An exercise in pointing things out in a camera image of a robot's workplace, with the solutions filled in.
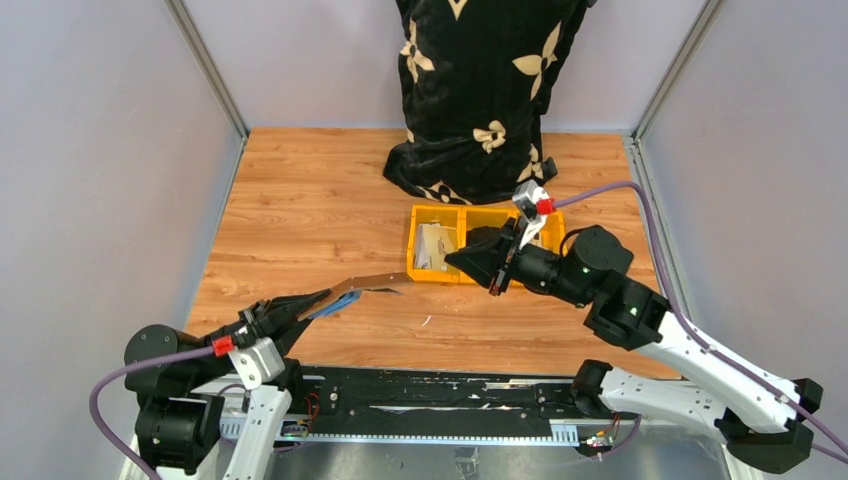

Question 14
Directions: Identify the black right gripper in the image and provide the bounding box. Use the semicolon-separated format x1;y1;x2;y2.
446;215;593;308

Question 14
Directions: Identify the brown leather card holder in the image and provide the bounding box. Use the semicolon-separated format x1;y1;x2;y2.
298;272;413;320

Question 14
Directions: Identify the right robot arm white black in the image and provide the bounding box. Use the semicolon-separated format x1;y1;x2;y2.
445;222;823;474

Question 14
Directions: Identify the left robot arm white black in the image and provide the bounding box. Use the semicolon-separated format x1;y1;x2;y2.
121;289;343;479

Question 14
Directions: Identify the black VIP cards pile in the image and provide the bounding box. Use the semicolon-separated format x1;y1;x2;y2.
466;226;504;248

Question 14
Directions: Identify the yellow bin middle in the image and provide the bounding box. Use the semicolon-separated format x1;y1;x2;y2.
459;208;515;287

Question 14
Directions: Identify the yellow bin right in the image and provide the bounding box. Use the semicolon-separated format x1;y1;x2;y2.
508;209;566;251

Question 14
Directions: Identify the black floral blanket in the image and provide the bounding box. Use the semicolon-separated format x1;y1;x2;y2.
383;0;591;205

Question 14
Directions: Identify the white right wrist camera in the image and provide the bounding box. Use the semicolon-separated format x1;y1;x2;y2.
512;180;556;250

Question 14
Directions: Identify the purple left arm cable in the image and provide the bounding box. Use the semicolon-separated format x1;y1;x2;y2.
88;335;237;480

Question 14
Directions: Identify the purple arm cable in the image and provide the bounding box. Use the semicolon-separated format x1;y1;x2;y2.
88;335;237;480
536;182;848;465

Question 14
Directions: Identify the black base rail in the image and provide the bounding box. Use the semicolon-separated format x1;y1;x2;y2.
218;362;637;439

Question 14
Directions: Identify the aluminium frame rail right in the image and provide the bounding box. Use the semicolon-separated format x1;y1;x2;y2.
622;0;724;310

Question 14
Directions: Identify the aluminium frame rail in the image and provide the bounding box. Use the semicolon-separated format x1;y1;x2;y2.
622;0;724;310
164;0;250;144

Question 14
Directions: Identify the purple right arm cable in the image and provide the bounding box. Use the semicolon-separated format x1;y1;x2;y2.
536;182;848;465

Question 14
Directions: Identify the aluminium frame rail left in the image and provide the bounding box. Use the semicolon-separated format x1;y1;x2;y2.
164;0;250;144

